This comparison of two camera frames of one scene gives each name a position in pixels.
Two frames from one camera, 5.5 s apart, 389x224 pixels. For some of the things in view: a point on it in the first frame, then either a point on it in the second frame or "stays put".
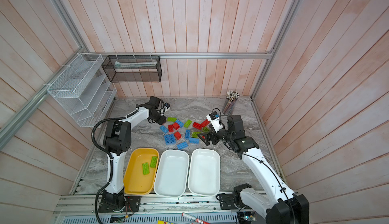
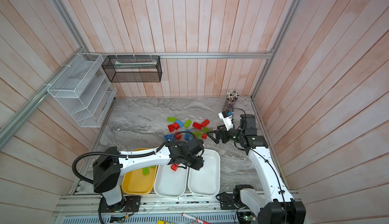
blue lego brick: x=180 y=123 stays put
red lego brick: x=176 y=125 stays put
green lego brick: x=145 y=169 stays put
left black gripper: x=161 y=120 to x=197 y=165
